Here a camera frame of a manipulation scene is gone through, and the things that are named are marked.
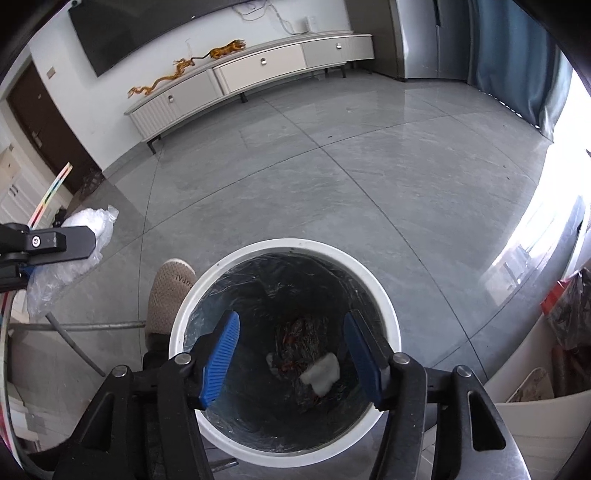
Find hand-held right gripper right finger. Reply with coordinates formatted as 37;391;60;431
342;310;532;480

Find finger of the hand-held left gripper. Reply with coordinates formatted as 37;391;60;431
0;267;33;292
0;224;98;267

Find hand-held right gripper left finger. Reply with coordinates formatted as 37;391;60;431
53;310;241;480

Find clear plastic bag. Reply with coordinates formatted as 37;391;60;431
27;204;120;319

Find white round waste bin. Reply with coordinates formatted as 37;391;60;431
168;237;402;467

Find crumpled white tissue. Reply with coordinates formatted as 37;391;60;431
299;353;341;398

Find dark shoes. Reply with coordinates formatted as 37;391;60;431
76;168;105;199

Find black bin liner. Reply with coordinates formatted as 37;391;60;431
182;251;386;455

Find beige knit slipper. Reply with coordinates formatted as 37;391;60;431
145;258;197;337

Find glass table with flower print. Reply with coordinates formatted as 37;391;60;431
0;161;148;467

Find dark brown door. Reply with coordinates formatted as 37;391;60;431
7;62;102;195

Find orange dragon figurine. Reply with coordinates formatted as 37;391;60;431
128;54;212;97

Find red packet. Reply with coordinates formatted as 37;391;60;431
540;279;573;319

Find clear bag of dark contents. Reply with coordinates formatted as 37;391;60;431
549;270;591;352

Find long white television cabinet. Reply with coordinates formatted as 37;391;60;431
124;33;376;155

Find orange tiger figurine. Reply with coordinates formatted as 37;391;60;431
210;41;247;59

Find grey refrigerator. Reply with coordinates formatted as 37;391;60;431
388;0;481;84

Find blue curtain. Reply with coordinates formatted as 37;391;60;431
471;0;573;139

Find white wall cupboard unit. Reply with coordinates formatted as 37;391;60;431
0;138;38;227

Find black wall television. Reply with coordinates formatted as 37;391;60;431
68;0;252;78

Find white wall cables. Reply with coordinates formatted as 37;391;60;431
238;0;305;35

